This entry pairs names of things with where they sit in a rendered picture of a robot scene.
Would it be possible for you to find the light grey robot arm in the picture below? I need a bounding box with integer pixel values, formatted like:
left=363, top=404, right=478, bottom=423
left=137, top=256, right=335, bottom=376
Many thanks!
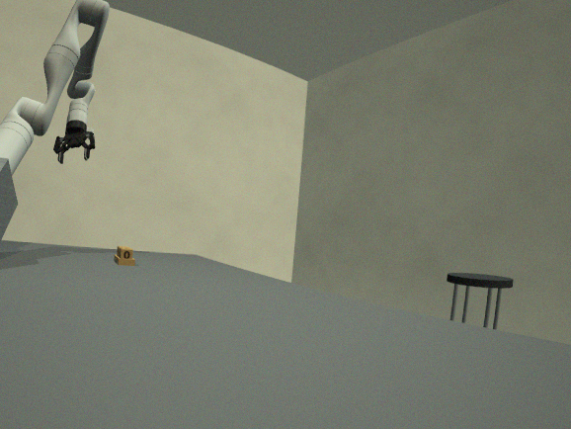
left=0, top=0, right=110, bottom=176

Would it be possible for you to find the tan rectangular tray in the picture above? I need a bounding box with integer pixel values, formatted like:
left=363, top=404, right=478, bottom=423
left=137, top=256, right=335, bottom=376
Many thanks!
left=114, top=255, right=135, bottom=266

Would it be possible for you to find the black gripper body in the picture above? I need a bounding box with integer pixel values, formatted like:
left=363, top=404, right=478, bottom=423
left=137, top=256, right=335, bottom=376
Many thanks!
left=64, top=120, right=87, bottom=148

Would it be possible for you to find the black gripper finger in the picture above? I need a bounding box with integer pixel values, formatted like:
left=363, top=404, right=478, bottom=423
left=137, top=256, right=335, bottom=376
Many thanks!
left=75, top=131, right=95, bottom=160
left=53, top=135, right=72, bottom=164

